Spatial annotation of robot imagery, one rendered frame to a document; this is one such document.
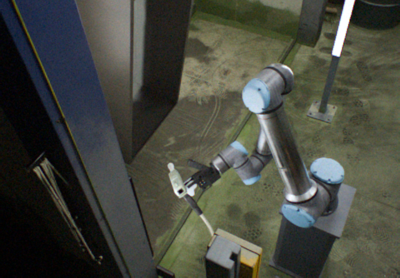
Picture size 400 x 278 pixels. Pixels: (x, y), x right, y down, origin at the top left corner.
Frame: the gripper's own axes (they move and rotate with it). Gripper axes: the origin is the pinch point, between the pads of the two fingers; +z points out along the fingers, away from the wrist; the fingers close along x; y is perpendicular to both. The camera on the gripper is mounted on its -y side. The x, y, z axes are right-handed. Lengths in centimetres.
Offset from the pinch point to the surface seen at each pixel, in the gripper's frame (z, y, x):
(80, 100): -1, -61, -82
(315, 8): -181, -5, 161
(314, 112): -116, 57, 121
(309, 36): -171, 16, 180
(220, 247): -7, -20, -109
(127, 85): -11, -54, 8
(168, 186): 11, 22, 90
